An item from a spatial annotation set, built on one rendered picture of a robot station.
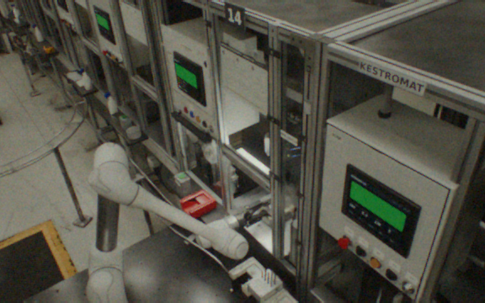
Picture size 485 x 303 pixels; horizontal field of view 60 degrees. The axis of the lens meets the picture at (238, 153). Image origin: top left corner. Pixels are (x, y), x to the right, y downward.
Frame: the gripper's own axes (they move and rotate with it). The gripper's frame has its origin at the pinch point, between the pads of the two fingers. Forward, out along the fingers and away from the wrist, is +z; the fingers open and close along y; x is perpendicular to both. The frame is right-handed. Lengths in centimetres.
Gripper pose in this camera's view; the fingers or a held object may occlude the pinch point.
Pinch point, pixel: (267, 206)
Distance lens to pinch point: 216.3
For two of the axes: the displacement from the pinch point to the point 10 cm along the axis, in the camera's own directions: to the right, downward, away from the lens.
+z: 8.1, -3.3, 4.8
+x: -5.8, -4.5, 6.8
